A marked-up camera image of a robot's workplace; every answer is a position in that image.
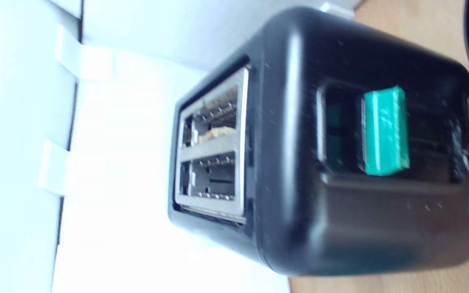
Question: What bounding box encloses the green toaster lever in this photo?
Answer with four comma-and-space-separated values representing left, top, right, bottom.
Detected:
360, 86, 410, 177

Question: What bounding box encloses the white wall clip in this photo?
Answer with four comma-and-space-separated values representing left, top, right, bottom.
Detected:
37, 140, 81, 197
55, 24, 114, 81

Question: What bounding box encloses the brown bread slice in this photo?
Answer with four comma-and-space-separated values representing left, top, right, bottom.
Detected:
198, 126, 237, 143

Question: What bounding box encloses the black two-slot toaster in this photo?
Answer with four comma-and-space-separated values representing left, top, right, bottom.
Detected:
168, 6, 469, 278

